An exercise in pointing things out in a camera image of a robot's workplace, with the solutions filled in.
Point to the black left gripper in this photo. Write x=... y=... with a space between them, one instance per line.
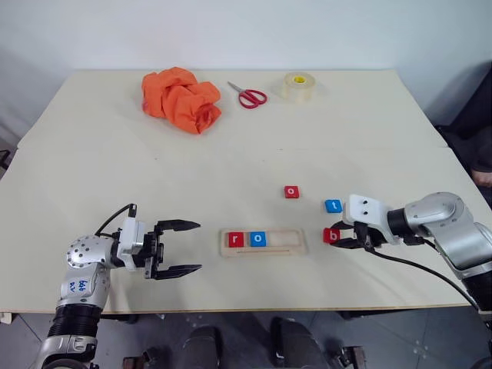
x=153 y=250

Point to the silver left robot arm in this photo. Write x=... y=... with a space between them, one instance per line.
x=82 y=284

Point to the dark rounded shape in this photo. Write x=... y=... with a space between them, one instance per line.
x=296 y=342
x=203 y=348

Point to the dark object at wall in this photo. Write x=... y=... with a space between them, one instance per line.
x=4 y=158

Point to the clear tape roll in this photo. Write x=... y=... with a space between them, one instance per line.
x=296 y=93

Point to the black chair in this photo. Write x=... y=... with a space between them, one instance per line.
x=471 y=111

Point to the red letter o block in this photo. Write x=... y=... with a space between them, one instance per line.
x=292 y=191

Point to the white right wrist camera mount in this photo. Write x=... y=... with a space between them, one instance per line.
x=365 y=211

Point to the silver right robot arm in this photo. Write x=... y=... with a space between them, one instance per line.
x=446 y=219

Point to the red letter b block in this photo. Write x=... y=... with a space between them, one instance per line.
x=330 y=235

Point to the dark brown stand foot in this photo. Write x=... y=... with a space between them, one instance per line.
x=140 y=359
x=351 y=356

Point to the red letter r block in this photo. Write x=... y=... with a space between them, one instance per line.
x=235 y=240

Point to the wooden letter tray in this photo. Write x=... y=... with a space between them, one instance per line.
x=284 y=239

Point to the crumpled orange cloth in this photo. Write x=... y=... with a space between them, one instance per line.
x=180 y=100

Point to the blue letter t block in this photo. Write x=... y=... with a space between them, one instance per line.
x=333 y=206

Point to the blue letter o block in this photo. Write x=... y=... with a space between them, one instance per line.
x=257 y=238

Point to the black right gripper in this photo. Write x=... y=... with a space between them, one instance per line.
x=367 y=237

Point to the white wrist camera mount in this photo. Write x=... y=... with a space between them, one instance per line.
x=130 y=240
x=365 y=211

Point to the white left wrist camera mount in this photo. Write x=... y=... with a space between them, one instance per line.
x=130 y=240

